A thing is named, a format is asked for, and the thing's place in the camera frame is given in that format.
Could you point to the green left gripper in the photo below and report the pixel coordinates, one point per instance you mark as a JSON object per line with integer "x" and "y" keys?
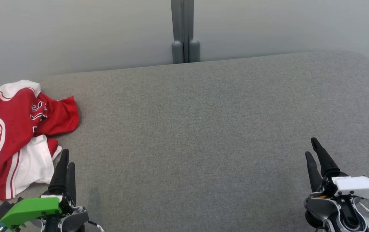
{"x": 30, "y": 209}

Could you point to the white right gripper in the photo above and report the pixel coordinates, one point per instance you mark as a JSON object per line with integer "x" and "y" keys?
{"x": 358, "y": 187}

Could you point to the red white-sleeved Bulls shirt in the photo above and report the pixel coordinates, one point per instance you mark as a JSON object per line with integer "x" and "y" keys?
{"x": 10, "y": 119}

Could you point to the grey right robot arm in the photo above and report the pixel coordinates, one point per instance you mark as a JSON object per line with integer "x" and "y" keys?
{"x": 319, "y": 206}

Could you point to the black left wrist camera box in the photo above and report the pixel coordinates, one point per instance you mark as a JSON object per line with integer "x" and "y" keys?
{"x": 1, "y": 210}

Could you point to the grey partition joint post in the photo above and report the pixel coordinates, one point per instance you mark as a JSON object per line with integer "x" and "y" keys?
{"x": 183, "y": 29}

